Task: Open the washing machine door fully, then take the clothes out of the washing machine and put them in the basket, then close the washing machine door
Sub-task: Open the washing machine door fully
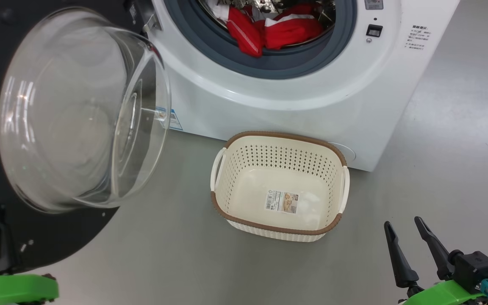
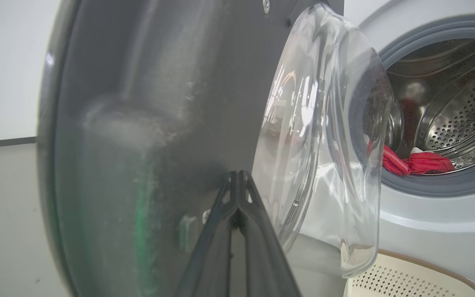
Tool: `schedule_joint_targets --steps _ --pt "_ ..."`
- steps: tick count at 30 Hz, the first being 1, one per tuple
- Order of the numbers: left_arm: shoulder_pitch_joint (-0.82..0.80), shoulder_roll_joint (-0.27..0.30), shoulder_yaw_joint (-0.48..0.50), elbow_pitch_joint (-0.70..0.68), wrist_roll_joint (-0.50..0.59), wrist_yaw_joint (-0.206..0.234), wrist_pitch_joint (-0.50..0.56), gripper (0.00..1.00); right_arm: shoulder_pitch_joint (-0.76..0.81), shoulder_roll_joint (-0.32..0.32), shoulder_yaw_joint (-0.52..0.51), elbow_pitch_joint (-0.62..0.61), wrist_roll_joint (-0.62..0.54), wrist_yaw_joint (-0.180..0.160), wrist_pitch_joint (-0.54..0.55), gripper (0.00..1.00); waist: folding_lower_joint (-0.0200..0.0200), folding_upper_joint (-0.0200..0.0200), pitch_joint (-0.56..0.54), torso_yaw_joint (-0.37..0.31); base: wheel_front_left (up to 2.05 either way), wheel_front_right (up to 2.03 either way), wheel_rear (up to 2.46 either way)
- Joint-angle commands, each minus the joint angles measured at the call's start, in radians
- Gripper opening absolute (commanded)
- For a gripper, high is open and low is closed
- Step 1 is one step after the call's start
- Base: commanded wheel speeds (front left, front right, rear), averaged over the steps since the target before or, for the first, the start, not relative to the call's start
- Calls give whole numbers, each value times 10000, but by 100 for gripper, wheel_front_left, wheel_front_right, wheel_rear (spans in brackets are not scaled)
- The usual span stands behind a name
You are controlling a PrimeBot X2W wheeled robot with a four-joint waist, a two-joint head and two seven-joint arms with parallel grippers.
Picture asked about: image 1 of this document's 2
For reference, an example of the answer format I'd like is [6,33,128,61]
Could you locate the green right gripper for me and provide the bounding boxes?
[383,216,488,305]

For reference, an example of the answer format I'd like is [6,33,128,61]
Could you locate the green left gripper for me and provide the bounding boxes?
[0,206,60,305]

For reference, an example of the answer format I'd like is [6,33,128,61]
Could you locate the washing machine door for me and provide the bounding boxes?
[0,0,172,275]

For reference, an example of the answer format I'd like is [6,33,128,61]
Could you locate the red and white garment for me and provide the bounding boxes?
[216,0,325,58]

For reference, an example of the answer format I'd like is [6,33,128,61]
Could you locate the printed product label sticker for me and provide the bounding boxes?
[265,189,299,214]

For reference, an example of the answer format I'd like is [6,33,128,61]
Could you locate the white front-load washing machine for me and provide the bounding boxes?
[125,0,461,172]

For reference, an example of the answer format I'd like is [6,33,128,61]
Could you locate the cream perforated laundry basket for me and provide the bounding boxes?
[210,131,350,243]

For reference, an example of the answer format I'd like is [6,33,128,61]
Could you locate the steel washer drum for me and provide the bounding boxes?
[197,0,336,47]

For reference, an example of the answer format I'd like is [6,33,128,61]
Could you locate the round white filter cover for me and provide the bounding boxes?
[329,142,357,163]

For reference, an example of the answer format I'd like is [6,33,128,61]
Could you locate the blue energy label sticker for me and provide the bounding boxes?
[166,108,183,131]

